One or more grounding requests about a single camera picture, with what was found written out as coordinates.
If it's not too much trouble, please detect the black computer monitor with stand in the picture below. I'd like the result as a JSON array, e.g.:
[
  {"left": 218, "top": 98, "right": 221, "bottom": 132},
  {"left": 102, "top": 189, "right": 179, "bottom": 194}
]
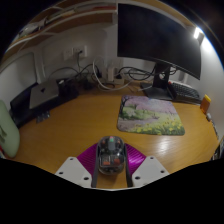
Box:
[{"left": 116, "top": 2, "right": 203, "bottom": 101}]

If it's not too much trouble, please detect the orange container with yellow lid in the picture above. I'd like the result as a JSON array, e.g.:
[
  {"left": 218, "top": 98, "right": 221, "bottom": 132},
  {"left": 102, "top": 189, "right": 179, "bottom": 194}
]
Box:
[{"left": 199, "top": 94, "right": 212, "bottom": 115}]

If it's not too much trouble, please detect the black mechanical keyboard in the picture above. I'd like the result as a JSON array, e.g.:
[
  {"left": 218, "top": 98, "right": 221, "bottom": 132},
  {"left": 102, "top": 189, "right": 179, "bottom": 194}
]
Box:
[{"left": 169, "top": 80, "right": 203, "bottom": 105}]

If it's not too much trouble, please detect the white wall socket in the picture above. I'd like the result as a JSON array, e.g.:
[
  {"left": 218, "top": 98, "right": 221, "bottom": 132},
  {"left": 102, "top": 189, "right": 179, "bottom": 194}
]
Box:
[{"left": 63, "top": 45, "right": 88, "bottom": 61}]

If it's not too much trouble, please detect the bright lamp light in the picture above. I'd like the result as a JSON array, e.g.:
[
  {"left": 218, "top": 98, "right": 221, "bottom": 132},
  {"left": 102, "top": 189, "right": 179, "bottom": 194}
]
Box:
[{"left": 193, "top": 26, "right": 204, "bottom": 41}]

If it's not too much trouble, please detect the wooden wall shelf unit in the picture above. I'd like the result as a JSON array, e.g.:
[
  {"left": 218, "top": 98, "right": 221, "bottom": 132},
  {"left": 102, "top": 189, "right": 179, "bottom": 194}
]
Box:
[{"left": 0, "top": 0, "right": 118, "bottom": 63}]

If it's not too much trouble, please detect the black cable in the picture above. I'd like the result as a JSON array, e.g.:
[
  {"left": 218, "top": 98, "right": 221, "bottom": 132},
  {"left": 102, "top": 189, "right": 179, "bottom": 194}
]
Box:
[{"left": 118, "top": 65, "right": 178, "bottom": 82}]

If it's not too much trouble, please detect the floral landscape print mouse pad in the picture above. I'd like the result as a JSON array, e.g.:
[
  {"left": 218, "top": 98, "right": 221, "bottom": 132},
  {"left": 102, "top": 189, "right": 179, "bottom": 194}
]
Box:
[{"left": 116, "top": 94, "right": 186, "bottom": 137}]

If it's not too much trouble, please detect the white cable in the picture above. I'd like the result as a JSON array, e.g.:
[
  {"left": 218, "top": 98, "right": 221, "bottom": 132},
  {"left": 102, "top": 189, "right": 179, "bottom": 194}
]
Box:
[{"left": 92, "top": 59, "right": 135, "bottom": 92}]

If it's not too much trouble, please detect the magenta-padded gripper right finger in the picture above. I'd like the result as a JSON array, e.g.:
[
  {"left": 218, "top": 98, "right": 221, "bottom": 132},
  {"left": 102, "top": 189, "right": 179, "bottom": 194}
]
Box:
[{"left": 123, "top": 143, "right": 170, "bottom": 188}]

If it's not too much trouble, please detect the white power strip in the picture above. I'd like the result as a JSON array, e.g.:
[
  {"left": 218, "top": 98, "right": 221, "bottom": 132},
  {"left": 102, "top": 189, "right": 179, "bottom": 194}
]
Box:
[{"left": 106, "top": 66, "right": 125, "bottom": 85}]

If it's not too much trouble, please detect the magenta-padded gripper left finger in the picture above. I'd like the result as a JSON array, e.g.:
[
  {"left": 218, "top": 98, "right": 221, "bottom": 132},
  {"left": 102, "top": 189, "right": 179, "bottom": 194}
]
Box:
[{"left": 54, "top": 143, "right": 100, "bottom": 189}]

